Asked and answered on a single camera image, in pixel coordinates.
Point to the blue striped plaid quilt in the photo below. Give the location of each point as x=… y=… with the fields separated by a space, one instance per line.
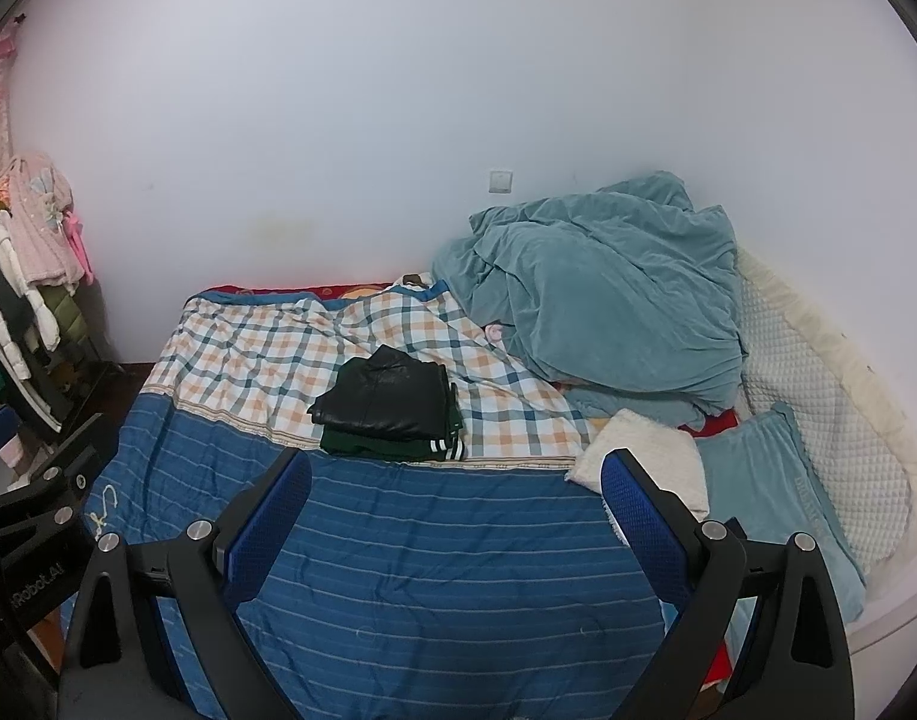
x=428 y=540

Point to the white wall switch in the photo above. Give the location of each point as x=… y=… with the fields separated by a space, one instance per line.
x=500 y=180

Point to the white quilted headboard cushion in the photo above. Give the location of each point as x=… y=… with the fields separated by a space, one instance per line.
x=825 y=405

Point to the teal blanket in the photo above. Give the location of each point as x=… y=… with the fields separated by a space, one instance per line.
x=615 y=300

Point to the small pink item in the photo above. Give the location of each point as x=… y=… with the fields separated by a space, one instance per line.
x=494 y=331

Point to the olive padded jacket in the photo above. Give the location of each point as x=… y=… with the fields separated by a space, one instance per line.
x=65 y=315

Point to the green garment with white stripes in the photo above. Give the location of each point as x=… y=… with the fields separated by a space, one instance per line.
x=368 y=444

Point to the teal pillow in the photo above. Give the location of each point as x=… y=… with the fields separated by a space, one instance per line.
x=765 y=480

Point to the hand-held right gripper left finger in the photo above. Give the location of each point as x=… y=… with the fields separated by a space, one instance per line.
x=267 y=525

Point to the black and white garment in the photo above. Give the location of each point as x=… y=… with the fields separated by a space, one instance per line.
x=31 y=397

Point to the black clothes rack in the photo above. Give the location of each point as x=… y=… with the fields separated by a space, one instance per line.
x=91 y=382

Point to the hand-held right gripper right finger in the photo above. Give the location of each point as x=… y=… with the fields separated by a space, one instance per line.
x=642 y=525

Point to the white fleece blanket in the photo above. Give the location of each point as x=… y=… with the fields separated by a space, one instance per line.
x=653 y=450

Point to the black leather jacket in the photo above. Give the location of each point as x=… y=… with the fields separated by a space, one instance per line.
x=387 y=397

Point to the white padded jacket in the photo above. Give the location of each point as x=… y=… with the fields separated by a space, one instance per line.
x=8 y=277

